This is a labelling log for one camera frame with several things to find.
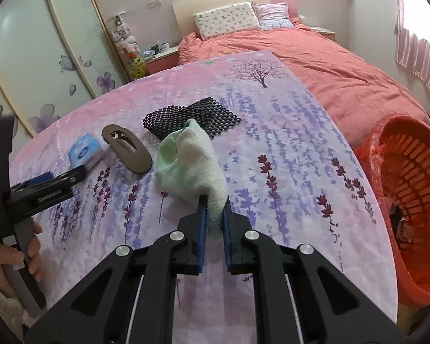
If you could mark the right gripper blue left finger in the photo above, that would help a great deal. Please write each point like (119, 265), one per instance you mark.
(201, 239)

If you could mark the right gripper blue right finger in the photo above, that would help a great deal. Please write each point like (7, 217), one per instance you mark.
(226, 234)

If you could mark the light green white towel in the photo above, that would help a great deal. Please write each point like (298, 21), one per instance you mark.
(186, 167)

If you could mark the trash pile in basket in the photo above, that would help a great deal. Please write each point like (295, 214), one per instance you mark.
(403, 233)

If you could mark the person left hand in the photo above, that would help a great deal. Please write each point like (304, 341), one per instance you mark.
(10, 256)

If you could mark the pink floral tablecloth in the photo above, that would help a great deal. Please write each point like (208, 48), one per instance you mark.
(285, 166)

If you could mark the brown shoe insole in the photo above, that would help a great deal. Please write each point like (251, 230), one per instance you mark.
(128, 147)

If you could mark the black dotted mesh mat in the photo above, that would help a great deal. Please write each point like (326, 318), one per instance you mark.
(209, 114)

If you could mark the blue tissue pack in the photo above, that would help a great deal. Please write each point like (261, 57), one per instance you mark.
(87, 152)

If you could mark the pink left nightstand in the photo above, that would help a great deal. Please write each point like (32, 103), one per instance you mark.
(163, 61)

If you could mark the pink nightstand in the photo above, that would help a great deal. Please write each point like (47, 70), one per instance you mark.
(163, 61)
(331, 35)

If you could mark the white mug on nightstand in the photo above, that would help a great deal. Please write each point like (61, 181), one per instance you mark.
(163, 47)

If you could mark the sliding wardrobe with flowers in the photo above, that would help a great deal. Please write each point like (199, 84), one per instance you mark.
(55, 56)

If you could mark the hanging plush toy stack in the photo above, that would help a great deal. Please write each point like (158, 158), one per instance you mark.
(127, 47)

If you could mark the coral pink bed duvet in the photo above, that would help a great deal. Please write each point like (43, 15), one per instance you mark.
(355, 94)

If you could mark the orange plastic laundry basket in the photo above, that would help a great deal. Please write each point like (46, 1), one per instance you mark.
(396, 159)

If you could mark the white floral pillow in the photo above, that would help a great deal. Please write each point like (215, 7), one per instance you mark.
(227, 19)

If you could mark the pink striped pillow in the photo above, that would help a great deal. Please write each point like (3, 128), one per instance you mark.
(272, 15)

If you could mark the pink right nightstand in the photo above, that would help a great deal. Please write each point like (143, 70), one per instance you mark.
(331, 35)

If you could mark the pink window curtain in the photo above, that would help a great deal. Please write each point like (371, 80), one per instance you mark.
(413, 38)

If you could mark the wall light switch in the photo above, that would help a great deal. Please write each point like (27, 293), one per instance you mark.
(154, 3)

